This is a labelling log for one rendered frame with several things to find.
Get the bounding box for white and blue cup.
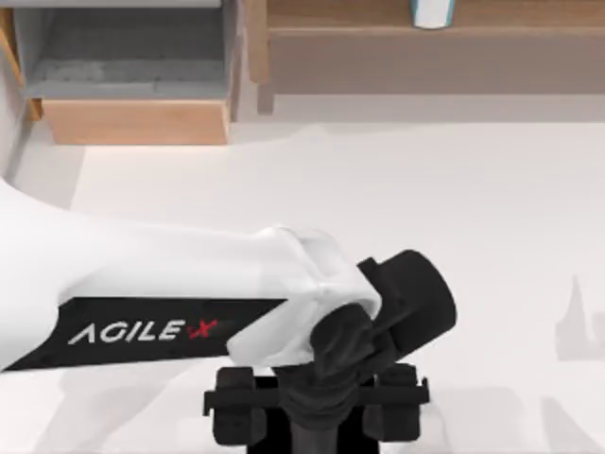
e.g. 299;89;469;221
409;0;458;30

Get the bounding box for wooden open shelf unit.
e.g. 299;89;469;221
244;0;605;115

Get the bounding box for wooden cupboard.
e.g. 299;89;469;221
0;0;44;123

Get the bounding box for pale wooden drawer front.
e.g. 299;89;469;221
41;97;230;146

